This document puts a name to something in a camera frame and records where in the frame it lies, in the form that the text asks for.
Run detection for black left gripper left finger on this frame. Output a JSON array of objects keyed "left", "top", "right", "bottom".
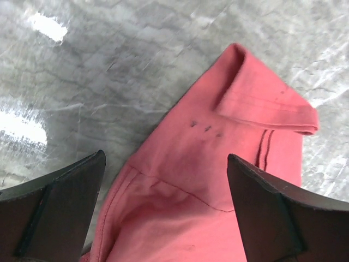
[{"left": 1, "top": 150, "right": 106, "bottom": 258}]

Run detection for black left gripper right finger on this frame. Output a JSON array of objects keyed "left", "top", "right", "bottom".
[{"left": 227, "top": 154, "right": 348, "bottom": 261}]

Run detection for dusty red polo shirt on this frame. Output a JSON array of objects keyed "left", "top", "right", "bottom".
[{"left": 82, "top": 43, "right": 319, "bottom": 261}]

